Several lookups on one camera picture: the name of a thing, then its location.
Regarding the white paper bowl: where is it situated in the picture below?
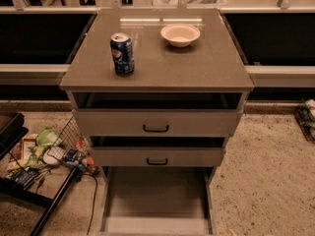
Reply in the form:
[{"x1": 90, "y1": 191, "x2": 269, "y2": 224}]
[{"x1": 160, "y1": 24, "x2": 200, "y2": 48}]

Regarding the black wire basket left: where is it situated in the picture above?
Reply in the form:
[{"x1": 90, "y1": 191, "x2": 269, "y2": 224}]
[{"x1": 46, "y1": 117, "x2": 90, "y2": 172}]

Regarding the blue Pepsi can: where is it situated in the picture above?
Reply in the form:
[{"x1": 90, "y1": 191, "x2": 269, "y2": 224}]
[{"x1": 110, "y1": 32, "x2": 135, "y2": 76}]

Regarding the grey top drawer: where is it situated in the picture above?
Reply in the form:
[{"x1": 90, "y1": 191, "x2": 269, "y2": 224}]
[{"x1": 71, "y1": 91, "x2": 245, "y2": 138}]

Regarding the black wire basket right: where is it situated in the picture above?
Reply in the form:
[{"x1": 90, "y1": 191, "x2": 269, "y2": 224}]
[{"x1": 294, "y1": 99, "x2": 315, "y2": 143}]

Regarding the grey drawer cabinet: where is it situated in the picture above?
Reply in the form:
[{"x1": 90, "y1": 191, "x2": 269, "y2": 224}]
[{"x1": 61, "y1": 9, "x2": 253, "y2": 236}]

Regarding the blue snack packet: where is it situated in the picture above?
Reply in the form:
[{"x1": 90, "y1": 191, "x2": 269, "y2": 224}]
[{"x1": 13, "y1": 169, "x2": 39, "y2": 190}]

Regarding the grey middle drawer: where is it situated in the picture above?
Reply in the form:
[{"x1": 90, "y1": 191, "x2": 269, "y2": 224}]
[{"x1": 89, "y1": 136, "x2": 227, "y2": 167}]

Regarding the grey drawer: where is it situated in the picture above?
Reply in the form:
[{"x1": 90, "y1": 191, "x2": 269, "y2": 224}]
[
  {"x1": 89, "y1": 136, "x2": 227, "y2": 167},
  {"x1": 71, "y1": 91, "x2": 245, "y2": 138},
  {"x1": 100, "y1": 166, "x2": 215, "y2": 236}
]

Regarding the black power cable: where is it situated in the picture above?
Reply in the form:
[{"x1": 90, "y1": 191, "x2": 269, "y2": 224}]
[{"x1": 80, "y1": 171, "x2": 99, "y2": 236}]

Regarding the grey bottom drawer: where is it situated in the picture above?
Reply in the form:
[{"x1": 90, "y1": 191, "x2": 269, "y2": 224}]
[{"x1": 100, "y1": 166, "x2": 215, "y2": 236}]

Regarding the green snack bag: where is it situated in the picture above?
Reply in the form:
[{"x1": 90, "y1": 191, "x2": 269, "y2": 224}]
[{"x1": 24, "y1": 128, "x2": 63, "y2": 169}]

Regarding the black wire basket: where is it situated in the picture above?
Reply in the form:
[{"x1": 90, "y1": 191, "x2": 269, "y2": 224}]
[
  {"x1": 294, "y1": 99, "x2": 315, "y2": 143},
  {"x1": 46, "y1": 117, "x2": 90, "y2": 172}
]

